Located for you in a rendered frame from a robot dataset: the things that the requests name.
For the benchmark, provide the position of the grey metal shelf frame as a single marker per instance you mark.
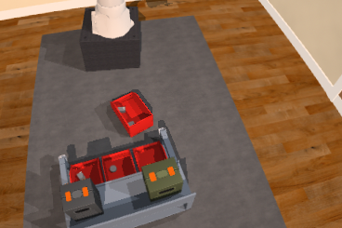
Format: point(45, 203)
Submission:
point(128, 195)

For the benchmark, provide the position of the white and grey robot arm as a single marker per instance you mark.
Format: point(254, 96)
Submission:
point(112, 18)

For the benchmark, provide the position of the white round disc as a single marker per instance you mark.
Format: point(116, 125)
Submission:
point(113, 168)

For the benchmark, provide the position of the olive green case with orange latches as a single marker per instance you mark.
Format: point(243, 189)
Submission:
point(162, 178)

